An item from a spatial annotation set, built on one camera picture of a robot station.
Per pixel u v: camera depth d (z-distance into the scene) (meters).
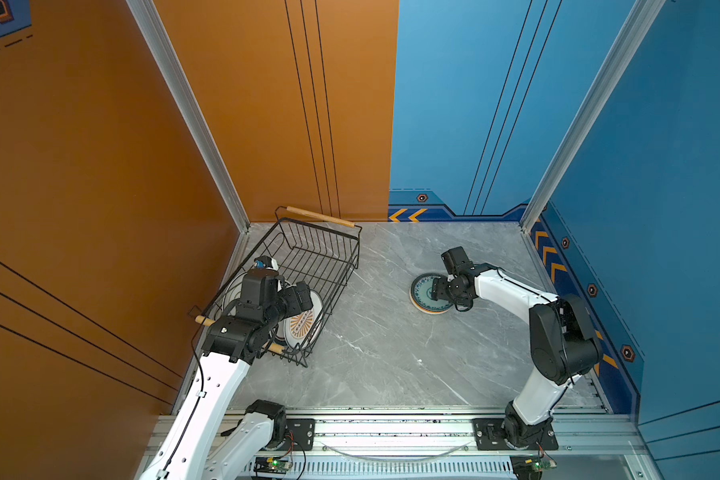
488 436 0.72
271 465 0.71
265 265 0.63
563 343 0.48
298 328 0.84
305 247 1.09
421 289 0.98
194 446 0.39
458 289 0.70
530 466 0.70
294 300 0.64
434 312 0.93
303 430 0.74
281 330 0.63
